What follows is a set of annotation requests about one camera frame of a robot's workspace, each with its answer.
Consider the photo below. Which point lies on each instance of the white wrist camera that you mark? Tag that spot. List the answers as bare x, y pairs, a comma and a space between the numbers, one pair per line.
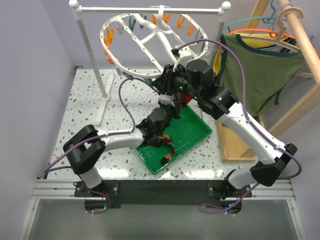
183, 56
166, 99

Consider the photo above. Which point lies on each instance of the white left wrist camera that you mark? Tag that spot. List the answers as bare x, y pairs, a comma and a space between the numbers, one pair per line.
166, 99

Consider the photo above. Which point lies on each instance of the aluminium rail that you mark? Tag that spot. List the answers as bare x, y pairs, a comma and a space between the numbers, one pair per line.
54, 189

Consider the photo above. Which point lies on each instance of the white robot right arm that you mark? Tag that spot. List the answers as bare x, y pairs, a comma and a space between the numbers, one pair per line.
273, 155

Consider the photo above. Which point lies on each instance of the green plastic tray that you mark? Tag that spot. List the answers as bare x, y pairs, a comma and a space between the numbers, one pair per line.
186, 132

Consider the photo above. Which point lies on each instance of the teal clothes hanger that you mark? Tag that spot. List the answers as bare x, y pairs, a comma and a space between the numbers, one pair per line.
257, 16

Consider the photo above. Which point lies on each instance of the white drying rack stand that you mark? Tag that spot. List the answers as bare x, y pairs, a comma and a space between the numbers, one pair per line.
201, 52

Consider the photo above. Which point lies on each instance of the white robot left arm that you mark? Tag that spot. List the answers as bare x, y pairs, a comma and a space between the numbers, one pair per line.
85, 148

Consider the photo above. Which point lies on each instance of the orange clothes hanger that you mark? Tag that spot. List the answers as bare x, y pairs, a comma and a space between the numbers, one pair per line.
251, 31

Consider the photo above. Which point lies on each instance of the beige wooden clothes hanger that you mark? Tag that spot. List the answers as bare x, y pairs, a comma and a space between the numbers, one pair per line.
282, 27

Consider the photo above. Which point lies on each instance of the wooden clothes rack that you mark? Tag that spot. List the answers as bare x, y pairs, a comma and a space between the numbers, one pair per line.
307, 50

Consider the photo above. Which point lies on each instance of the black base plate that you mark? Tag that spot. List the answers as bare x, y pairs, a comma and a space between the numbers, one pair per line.
113, 194

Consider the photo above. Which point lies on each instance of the green t-shirt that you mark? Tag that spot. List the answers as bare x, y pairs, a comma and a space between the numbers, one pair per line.
266, 73

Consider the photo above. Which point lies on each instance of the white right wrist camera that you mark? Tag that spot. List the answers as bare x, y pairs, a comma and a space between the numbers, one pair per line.
183, 56

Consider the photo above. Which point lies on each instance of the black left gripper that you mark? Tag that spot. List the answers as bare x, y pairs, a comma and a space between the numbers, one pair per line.
176, 110

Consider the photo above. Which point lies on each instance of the brown argyle sock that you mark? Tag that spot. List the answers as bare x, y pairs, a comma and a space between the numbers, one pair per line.
180, 100
165, 141

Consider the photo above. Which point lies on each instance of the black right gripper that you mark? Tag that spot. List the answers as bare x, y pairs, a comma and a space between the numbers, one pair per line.
164, 83

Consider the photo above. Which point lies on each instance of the white clip hanger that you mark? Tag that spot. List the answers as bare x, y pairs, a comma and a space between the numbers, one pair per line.
138, 40

